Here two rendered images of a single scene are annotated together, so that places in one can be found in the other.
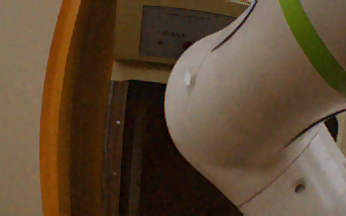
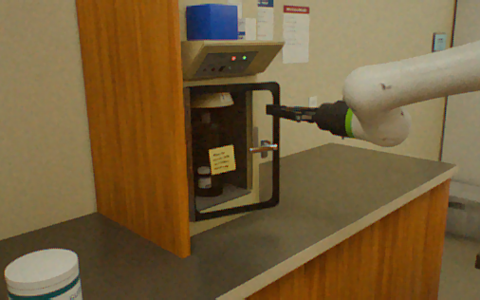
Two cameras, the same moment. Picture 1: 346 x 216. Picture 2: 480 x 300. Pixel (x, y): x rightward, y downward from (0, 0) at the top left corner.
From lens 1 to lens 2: 0.92 m
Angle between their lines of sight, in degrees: 49
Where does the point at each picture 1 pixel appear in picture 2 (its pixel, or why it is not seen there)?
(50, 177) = (181, 140)
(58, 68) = (179, 87)
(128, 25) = (196, 64)
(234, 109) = (424, 93)
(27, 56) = (28, 81)
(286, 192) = (398, 117)
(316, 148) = not seen: hidden behind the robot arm
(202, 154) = (378, 108)
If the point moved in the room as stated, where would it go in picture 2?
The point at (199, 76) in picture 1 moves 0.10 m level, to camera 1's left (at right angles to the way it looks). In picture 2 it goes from (395, 85) to (373, 90)
